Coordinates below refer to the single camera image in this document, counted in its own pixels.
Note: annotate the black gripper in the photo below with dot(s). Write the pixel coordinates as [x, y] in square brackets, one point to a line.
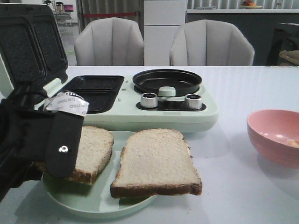
[28, 135]

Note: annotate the bread slice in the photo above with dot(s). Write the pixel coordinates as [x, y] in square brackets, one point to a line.
[94, 153]
[156, 162]

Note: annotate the breakfast maker hinged lid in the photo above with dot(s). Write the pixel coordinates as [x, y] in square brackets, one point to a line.
[31, 49]

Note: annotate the cooked shrimp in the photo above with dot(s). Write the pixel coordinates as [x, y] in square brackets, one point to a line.
[293, 143]

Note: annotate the mint green breakfast maker base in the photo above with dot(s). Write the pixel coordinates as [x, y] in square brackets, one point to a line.
[113, 105]

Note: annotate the mint green round plate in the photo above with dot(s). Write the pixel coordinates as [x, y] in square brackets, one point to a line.
[95, 201]

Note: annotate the left silver control knob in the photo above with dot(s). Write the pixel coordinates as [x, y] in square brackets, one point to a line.
[149, 100]

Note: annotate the silver control knob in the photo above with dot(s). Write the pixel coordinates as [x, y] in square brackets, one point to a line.
[149, 100]
[193, 101]

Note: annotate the left grey upholstered chair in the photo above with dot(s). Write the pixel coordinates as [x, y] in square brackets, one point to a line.
[110, 42]

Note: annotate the grey upholstered chair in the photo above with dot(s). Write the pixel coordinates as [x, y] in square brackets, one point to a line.
[210, 43]
[110, 42]

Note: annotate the black round frying pan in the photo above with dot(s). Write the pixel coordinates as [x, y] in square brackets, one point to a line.
[184, 82]

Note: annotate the right silver control knob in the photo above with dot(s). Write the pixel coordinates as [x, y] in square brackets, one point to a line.
[193, 101]

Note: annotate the white refrigerator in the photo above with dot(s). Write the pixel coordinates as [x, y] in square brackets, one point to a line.
[162, 19]

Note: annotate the right grey upholstered chair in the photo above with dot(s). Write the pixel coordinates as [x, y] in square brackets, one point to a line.
[210, 43]

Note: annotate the pink bowl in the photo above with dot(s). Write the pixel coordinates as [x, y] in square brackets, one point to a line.
[269, 130]

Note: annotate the fruit bowl on counter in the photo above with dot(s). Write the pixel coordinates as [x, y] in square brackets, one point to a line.
[248, 4]

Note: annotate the beige cushion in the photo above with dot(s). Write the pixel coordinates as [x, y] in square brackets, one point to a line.
[291, 57]

